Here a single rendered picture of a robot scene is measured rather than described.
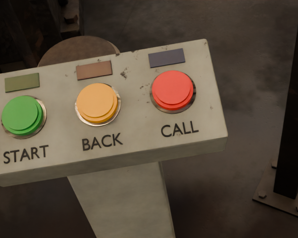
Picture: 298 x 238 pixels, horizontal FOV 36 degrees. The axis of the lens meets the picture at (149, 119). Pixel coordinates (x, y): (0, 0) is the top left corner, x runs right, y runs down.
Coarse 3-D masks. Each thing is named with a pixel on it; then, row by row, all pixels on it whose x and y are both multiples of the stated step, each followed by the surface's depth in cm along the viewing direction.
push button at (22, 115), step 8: (24, 96) 46; (8, 104) 45; (16, 104) 45; (24, 104) 45; (32, 104) 45; (8, 112) 45; (16, 112) 45; (24, 112) 45; (32, 112) 45; (40, 112) 45; (8, 120) 45; (16, 120) 45; (24, 120) 45; (32, 120) 45; (40, 120) 45; (8, 128) 45; (16, 128) 44; (24, 128) 44; (32, 128) 45
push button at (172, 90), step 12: (168, 72) 45; (180, 72) 45; (156, 84) 45; (168, 84) 45; (180, 84) 45; (192, 84) 45; (156, 96) 45; (168, 96) 44; (180, 96) 44; (192, 96) 45; (168, 108) 44; (180, 108) 45
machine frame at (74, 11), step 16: (32, 0) 128; (48, 0) 130; (64, 0) 145; (80, 0) 153; (0, 16) 131; (48, 16) 133; (64, 16) 141; (80, 16) 146; (0, 32) 135; (48, 32) 137; (64, 32) 140; (80, 32) 141; (0, 48) 139; (16, 48) 140; (48, 48) 141; (0, 64) 144
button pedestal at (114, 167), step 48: (192, 48) 47; (0, 96) 47; (48, 96) 47; (144, 96) 46; (0, 144) 45; (48, 144) 45; (96, 144) 44; (144, 144) 44; (192, 144) 44; (96, 192) 51; (144, 192) 53
